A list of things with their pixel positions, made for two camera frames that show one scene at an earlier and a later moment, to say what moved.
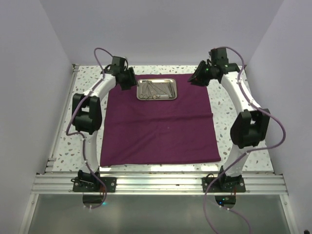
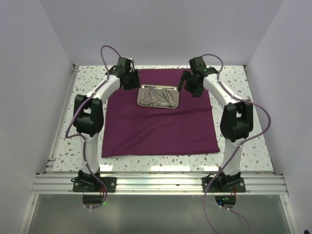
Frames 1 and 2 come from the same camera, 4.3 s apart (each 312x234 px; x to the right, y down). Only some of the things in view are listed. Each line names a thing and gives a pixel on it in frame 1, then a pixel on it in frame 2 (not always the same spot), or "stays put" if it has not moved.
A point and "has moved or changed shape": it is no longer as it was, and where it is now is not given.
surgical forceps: x=172 y=93 to x=158 y=102
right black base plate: x=224 y=185 stays put
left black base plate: x=88 y=184 stays put
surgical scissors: x=144 y=95 to x=144 y=101
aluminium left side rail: x=52 y=159 stays put
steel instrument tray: x=156 y=89 has moved or changed shape
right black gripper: x=197 y=75 to x=197 y=92
